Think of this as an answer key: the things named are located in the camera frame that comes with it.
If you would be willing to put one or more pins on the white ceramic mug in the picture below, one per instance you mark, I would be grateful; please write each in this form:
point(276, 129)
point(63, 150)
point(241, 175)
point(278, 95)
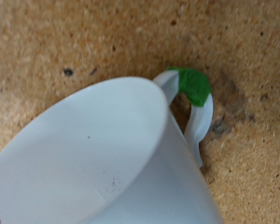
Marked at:
point(93, 155)

